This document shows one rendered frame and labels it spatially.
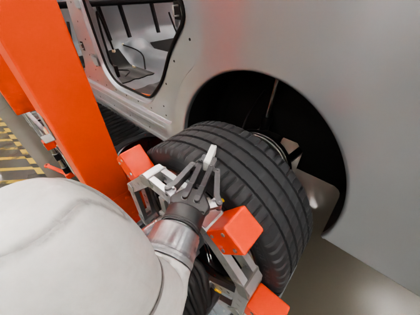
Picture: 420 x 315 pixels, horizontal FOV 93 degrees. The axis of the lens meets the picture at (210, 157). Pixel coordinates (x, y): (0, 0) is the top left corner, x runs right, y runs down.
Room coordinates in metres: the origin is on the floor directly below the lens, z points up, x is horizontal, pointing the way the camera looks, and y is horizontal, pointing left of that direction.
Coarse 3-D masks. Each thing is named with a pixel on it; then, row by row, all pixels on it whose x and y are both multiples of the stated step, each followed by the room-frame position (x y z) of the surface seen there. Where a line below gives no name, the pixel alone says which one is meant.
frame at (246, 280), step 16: (144, 176) 0.39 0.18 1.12; (160, 176) 0.40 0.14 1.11; (176, 176) 0.39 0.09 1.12; (144, 192) 0.51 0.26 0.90; (160, 192) 0.35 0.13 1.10; (144, 208) 0.49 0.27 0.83; (208, 224) 0.25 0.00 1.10; (208, 240) 0.23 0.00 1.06; (224, 256) 0.20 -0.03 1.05; (240, 256) 0.22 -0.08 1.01; (240, 272) 0.18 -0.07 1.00; (256, 272) 0.19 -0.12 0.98; (224, 288) 0.24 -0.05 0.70; (240, 288) 0.16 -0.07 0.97; (256, 288) 0.17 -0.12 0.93; (224, 304) 0.19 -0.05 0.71; (240, 304) 0.16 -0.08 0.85
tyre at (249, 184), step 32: (192, 128) 0.59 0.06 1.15; (224, 128) 0.54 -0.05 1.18; (160, 160) 0.48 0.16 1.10; (192, 160) 0.39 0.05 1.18; (224, 160) 0.40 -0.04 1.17; (256, 160) 0.42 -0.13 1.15; (224, 192) 0.31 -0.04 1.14; (256, 192) 0.32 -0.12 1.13; (288, 192) 0.35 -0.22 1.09; (288, 224) 0.29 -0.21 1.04; (256, 256) 0.23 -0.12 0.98; (288, 256) 0.23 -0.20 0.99
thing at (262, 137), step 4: (252, 132) 0.79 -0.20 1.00; (256, 132) 0.78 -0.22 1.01; (260, 136) 0.74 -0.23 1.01; (264, 136) 0.75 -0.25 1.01; (264, 140) 0.72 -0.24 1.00; (268, 140) 0.72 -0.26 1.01; (272, 140) 0.73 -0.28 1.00; (268, 144) 0.71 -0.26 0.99; (272, 144) 0.70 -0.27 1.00; (276, 144) 0.71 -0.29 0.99; (272, 148) 0.69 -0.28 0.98; (276, 148) 0.69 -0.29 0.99; (280, 148) 0.69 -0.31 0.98; (280, 152) 0.67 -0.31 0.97; (284, 156) 0.67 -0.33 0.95; (284, 160) 0.66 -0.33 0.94; (288, 164) 0.66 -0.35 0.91
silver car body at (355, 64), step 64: (64, 0) 2.53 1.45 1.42; (128, 0) 2.83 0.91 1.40; (192, 0) 0.85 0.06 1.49; (256, 0) 0.69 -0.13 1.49; (320, 0) 0.58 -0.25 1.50; (384, 0) 0.50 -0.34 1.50; (128, 64) 2.55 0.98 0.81; (192, 64) 0.89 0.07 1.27; (256, 64) 0.67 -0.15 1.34; (320, 64) 0.55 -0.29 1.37; (384, 64) 0.46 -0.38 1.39; (384, 128) 0.42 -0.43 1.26; (384, 192) 0.36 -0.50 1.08; (384, 256) 0.29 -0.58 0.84
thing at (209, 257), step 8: (160, 208) 0.54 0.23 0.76; (200, 232) 0.41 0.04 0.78; (200, 248) 0.42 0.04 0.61; (208, 248) 0.37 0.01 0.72; (200, 256) 0.39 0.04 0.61; (208, 256) 0.38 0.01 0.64; (232, 256) 0.37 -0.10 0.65; (208, 264) 0.35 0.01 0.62; (216, 264) 0.35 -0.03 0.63; (256, 264) 0.23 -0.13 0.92; (224, 272) 0.30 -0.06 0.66
